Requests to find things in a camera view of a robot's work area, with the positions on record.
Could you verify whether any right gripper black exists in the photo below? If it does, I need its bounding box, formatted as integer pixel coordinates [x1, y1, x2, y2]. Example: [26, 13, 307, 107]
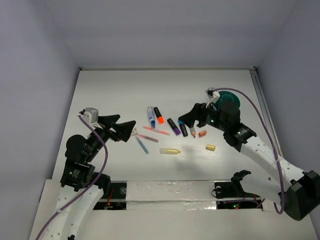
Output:
[178, 100, 229, 132]

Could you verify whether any blue black highlighter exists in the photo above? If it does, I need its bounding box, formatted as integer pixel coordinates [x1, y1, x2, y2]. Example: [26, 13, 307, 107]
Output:
[178, 120, 188, 137]

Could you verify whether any grey marker orange tip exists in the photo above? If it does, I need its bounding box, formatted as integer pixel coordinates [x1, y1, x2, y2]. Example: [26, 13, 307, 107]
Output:
[189, 127, 196, 138]

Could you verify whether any purple black highlighter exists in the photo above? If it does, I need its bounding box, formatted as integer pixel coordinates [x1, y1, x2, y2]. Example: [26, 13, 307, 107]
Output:
[167, 118, 181, 136]

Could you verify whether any thin pink purple pen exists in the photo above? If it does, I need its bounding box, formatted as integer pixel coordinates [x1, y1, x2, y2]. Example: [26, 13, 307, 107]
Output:
[138, 134, 159, 143]

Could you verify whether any orange black highlighter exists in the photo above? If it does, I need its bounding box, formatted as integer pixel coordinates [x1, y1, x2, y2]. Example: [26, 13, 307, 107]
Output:
[153, 107, 165, 124]

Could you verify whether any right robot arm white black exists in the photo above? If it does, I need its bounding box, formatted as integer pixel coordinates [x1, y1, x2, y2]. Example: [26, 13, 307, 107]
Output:
[178, 101, 320, 221]

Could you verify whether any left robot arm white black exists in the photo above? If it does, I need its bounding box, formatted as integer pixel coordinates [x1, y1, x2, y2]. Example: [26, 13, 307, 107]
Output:
[36, 108, 136, 240]

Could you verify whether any orange marker cap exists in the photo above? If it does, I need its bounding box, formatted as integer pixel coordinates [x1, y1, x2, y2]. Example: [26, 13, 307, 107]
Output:
[198, 130, 207, 138]

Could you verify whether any thin blue pen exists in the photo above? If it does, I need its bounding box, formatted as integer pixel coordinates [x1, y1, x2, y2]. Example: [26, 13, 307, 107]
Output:
[135, 136, 149, 155]

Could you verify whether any teal round pen holder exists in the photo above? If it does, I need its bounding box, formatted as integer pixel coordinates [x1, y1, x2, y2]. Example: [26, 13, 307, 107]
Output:
[214, 90, 241, 110]

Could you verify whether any thin orange pen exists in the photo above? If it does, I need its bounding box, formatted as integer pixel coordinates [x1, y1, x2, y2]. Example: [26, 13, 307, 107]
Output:
[142, 126, 170, 136]

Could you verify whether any yellow marker cap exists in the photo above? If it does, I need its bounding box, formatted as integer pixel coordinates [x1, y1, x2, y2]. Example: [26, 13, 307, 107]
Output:
[205, 144, 216, 152]

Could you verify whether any yellow translucent marker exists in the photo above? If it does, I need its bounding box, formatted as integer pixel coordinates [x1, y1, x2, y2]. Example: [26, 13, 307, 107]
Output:
[159, 148, 181, 155]

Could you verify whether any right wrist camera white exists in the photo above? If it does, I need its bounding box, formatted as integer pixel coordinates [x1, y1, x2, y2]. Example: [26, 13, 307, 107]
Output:
[205, 87, 221, 108]

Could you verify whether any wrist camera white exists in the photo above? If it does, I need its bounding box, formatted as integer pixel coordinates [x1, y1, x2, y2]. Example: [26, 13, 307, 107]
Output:
[205, 87, 221, 108]
[79, 107, 99, 125]

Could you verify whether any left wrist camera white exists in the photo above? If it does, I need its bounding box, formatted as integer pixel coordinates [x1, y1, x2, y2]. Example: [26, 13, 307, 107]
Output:
[79, 107, 99, 125]

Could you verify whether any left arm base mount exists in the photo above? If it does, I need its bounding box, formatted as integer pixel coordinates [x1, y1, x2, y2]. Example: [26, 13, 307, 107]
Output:
[93, 181, 127, 211]

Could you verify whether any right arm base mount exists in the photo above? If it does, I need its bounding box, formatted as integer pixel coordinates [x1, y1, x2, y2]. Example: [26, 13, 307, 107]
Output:
[211, 170, 264, 210]

